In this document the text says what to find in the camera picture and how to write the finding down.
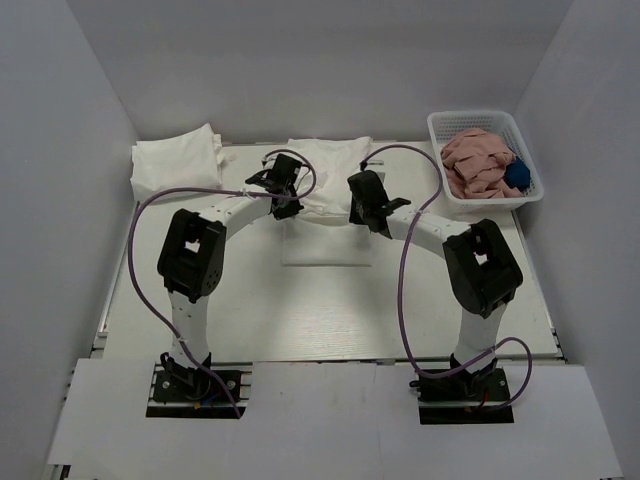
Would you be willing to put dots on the pink t shirt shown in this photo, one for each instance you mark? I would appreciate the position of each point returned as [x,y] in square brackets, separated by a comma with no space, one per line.
[475,163]

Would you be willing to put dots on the white plastic basket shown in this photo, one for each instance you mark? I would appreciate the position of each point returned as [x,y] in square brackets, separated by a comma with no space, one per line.
[443,126]

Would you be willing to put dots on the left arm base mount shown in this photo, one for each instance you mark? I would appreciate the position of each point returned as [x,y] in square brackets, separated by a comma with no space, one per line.
[171,399]

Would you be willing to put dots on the folded white t shirt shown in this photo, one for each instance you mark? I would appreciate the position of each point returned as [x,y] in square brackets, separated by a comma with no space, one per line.
[193,159]

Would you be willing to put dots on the white printed t shirt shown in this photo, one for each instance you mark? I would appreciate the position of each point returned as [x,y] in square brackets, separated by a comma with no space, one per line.
[321,234]

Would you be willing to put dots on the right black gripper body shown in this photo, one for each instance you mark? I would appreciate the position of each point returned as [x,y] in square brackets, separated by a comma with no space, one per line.
[359,212]

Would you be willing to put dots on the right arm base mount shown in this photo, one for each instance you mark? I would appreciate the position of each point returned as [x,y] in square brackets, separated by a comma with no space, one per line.
[461,400]

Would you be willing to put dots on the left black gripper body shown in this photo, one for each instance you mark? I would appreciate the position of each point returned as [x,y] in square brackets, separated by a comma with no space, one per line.
[291,208]

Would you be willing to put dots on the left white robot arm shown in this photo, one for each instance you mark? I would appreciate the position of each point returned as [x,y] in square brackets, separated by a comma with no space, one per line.
[192,257]

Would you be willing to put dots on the blue t shirt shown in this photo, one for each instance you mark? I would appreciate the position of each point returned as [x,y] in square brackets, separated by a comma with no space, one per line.
[517,175]

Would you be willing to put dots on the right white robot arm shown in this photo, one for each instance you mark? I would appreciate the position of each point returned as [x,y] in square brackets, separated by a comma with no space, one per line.
[483,273]

